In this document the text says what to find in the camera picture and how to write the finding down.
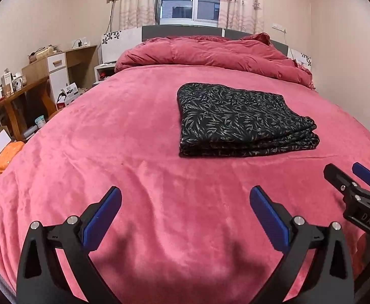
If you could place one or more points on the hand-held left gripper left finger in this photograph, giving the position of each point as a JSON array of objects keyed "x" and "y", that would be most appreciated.
[{"x": 104, "y": 218}]

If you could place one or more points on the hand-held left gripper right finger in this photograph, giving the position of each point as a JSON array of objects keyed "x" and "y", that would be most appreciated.
[{"x": 269, "y": 221}]

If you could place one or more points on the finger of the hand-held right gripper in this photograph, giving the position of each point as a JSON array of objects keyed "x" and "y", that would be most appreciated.
[
  {"x": 364, "y": 172},
  {"x": 335, "y": 174}
]

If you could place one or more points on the black leaf-print pants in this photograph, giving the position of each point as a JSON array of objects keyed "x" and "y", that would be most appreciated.
[{"x": 235, "y": 117}]

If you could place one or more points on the pink plush bed blanket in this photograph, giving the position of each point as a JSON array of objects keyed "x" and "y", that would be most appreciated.
[{"x": 140, "y": 164}]

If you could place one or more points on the orange bag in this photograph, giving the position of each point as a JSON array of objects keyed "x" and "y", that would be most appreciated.
[{"x": 9, "y": 158}]

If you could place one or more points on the white floral headboard panel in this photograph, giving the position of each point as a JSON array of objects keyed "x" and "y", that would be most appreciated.
[
  {"x": 300, "y": 58},
  {"x": 124, "y": 44}
]

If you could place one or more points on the white and red box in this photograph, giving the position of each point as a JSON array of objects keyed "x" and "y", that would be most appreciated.
[{"x": 67, "y": 96}]

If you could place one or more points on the white nightstand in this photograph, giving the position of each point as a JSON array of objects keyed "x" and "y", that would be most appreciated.
[{"x": 104, "y": 71}]

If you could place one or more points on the wooden desk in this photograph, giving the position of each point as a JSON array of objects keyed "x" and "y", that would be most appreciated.
[{"x": 23, "y": 91}]

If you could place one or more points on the white round desk gadget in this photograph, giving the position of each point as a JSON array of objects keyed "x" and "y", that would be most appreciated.
[{"x": 17, "y": 84}]

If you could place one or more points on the wooden cabinet with white drawers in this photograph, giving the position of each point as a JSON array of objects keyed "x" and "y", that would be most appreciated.
[{"x": 80, "y": 60}]

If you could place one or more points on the red duvet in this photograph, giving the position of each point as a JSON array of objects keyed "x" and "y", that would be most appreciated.
[{"x": 210, "y": 53}]

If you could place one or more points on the brown basket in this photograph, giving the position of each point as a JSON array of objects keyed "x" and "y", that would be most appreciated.
[{"x": 40, "y": 55}]

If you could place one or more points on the cream patterned curtain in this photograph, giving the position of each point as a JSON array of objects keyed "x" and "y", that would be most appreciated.
[
  {"x": 242, "y": 3},
  {"x": 137, "y": 3}
]

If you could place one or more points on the grey bed headboard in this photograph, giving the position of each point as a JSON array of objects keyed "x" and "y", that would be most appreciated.
[{"x": 178, "y": 30}]

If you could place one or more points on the window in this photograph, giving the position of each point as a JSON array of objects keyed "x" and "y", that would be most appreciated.
[{"x": 185, "y": 0}]

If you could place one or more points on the white wall socket panel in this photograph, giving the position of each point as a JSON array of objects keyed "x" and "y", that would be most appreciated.
[{"x": 278, "y": 26}]

